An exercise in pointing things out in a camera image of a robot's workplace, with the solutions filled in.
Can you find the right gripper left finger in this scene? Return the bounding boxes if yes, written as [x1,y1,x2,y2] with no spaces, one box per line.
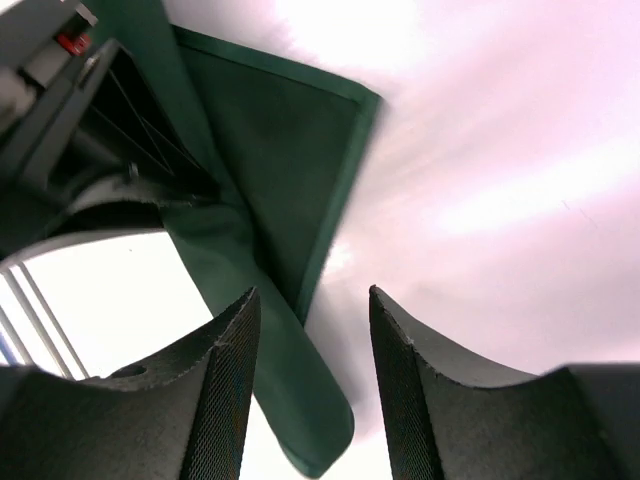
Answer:
[1,289,261,479]

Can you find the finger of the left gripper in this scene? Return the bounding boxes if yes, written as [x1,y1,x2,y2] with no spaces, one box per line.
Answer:
[1,39,220,260]

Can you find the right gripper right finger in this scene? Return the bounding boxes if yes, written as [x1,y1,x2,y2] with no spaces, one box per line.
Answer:
[369,287,639,479]

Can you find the aluminium front rail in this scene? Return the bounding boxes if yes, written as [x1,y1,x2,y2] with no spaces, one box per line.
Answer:
[1,262,90,380]

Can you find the dark green cloth napkin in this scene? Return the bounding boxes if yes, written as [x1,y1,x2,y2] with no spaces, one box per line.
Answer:
[89,1,380,479]

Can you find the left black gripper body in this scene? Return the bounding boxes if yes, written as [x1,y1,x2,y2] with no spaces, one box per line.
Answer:
[1,1,98,144]

